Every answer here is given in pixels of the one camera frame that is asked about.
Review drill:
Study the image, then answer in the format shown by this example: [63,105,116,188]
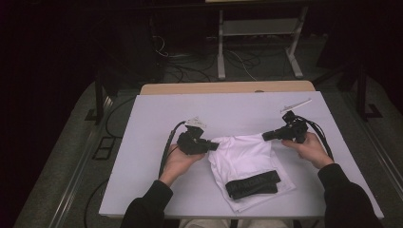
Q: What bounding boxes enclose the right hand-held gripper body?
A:
[275,98,313,144]

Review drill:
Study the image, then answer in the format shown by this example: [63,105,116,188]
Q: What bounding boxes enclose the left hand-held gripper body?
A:
[176,116,211,156]

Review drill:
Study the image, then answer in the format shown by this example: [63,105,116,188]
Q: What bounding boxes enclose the white shorts with black waistband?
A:
[207,132,297,214]

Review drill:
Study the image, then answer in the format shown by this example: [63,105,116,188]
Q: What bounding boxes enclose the person's left hand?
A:
[159,143,207,188]

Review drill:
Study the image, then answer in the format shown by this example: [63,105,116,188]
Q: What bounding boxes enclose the person's right hand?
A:
[281,131,336,170]

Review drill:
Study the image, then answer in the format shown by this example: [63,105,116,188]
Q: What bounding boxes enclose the white board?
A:
[98,90,385,220]

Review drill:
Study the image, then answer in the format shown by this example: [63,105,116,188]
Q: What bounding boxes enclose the wooden table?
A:
[140,80,317,96]

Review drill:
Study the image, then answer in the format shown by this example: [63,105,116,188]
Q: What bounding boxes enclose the black metal stand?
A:
[355,63,384,122]
[85,74,112,125]

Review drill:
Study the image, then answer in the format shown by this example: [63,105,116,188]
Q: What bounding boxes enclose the white metal stand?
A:
[217,6,310,81]

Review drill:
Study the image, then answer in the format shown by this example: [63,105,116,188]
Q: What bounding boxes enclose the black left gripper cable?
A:
[158,121,188,179]

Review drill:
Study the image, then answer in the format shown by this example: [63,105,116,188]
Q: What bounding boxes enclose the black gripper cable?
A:
[158,121,188,179]
[297,115,336,161]

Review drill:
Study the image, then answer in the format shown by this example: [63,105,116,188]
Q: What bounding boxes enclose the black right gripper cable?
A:
[297,115,336,161]

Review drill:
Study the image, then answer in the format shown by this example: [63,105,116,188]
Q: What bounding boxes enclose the white floor cable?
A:
[227,49,259,82]

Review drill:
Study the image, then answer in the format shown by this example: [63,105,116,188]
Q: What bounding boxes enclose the bundle of black floor cables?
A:
[151,34,220,84]

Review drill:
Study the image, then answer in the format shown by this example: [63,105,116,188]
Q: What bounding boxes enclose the black floor cable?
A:
[105,96,137,139]
[83,179,110,228]

